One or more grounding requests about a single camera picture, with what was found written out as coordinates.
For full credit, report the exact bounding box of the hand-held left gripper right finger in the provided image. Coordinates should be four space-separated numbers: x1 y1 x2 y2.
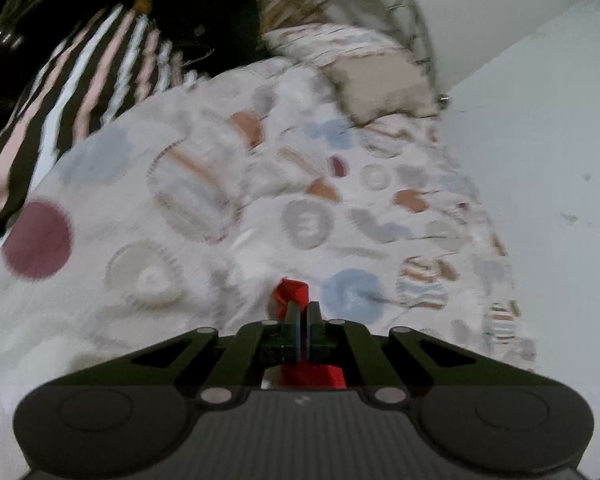
306 301 546 407

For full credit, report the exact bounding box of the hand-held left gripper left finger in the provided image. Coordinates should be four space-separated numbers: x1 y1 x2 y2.
50 301 302 409

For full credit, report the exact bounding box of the red knit garment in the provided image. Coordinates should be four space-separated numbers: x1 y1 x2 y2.
260 277 348 391

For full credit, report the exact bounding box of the patterned beige quilt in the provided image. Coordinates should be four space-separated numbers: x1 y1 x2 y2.
0 25 538 480

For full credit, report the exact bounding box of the zebra striped pillow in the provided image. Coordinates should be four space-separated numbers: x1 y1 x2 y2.
0 2 201 261

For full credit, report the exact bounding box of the metal bed headboard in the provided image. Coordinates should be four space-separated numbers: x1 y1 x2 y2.
247 0 452 107

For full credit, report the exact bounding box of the black bag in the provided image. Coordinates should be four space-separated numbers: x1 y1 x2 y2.
122 0 262 71

